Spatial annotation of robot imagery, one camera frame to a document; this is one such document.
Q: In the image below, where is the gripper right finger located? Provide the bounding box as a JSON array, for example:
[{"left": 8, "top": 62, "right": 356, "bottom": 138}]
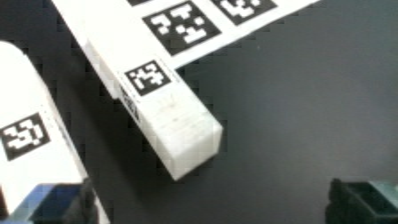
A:
[{"left": 326, "top": 179, "right": 398, "bottom": 224}]

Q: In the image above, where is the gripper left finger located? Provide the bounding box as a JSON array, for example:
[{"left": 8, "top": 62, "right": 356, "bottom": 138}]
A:
[{"left": 11, "top": 179, "right": 111, "bottom": 224}]

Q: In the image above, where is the white desk leg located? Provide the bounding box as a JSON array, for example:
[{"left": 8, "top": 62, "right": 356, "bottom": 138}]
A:
[
  {"left": 0, "top": 41, "right": 88, "bottom": 213},
  {"left": 82, "top": 40, "right": 224, "bottom": 181}
]

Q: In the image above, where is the fiducial marker sheet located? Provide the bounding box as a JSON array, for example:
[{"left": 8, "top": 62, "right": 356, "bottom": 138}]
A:
[{"left": 52, "top": 0, "right": 322, "bottom": 68}]

